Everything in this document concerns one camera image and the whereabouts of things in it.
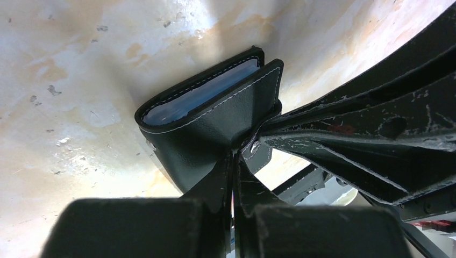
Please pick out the black card holder wallet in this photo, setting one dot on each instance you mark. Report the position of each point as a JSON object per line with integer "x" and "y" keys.
{"x": 193, "y": 124}

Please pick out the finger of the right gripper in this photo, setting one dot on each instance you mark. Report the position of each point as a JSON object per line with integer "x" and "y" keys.
{"x": 394, "y": 152}
{"x": 425, "y": 65}

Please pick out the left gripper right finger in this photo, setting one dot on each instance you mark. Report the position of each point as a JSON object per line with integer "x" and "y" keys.
{"x": 266, "y": 226}

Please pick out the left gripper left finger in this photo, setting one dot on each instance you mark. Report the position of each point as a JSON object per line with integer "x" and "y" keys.
{"x": 197, "y": 224}

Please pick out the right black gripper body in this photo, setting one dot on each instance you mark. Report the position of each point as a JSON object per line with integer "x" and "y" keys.
{"x": 433, "y": 213}

